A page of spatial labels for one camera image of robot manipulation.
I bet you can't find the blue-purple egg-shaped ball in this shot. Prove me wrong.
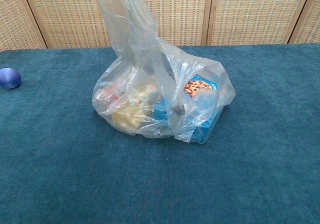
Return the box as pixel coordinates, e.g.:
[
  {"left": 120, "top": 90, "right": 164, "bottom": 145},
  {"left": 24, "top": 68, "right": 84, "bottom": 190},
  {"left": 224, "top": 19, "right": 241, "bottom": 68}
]
[{"left": 0, "top": 68, "right": 22, "bottom": 90}]

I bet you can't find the yellow bottle with colourful label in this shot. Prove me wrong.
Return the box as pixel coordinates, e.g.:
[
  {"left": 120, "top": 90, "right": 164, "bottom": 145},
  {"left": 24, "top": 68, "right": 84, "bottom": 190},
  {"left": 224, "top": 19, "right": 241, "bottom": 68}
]
[{"left": 111, "top": 80, "right": 161, "bottom": 130}]

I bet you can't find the red and white snack pack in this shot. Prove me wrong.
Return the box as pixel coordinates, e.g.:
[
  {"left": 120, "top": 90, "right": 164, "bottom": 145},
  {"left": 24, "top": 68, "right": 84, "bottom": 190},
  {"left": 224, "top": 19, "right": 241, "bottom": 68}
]
[{"left": 96, "top": 80, "right": 131, "bottom": 109}]

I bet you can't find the blue cookie box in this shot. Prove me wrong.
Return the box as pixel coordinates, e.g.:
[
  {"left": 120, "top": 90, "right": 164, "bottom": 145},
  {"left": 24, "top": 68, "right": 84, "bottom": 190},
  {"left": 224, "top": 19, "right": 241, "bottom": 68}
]
[{"left": 152, "top": 75, "right": 223, "bottom": 144}]

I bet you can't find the transparent plastic carrier bag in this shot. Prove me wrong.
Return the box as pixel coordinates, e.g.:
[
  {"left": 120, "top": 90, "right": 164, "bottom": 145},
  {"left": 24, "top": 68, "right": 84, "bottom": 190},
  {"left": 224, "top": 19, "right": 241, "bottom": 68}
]
[{"left": 90, "top": 0, "right": 237, "bottom": 144}]

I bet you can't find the teal velvet table cloth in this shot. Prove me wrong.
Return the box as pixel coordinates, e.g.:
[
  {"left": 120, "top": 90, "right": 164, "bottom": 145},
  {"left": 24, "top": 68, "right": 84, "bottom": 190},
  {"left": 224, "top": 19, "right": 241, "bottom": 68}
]
[{"left": 0, "top": 43, "right": 320, "bottom": 224}]

